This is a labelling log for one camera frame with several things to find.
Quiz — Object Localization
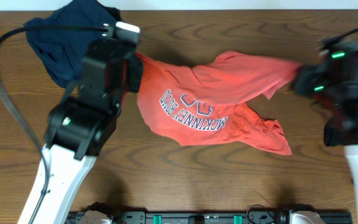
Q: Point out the red printed t-shirt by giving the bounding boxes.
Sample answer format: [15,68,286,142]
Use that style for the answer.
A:
[137,51,300,156]

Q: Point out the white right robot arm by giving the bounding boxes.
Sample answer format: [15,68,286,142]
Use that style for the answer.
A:
[292,42,358,220]

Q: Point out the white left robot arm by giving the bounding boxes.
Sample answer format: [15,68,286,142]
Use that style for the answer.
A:
[19,39,143,223]

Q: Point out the navy blue folded shirt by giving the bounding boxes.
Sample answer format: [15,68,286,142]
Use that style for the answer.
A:
[24,0,121,88]

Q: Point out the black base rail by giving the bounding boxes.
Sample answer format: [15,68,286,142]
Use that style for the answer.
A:
[64,202,353,224]

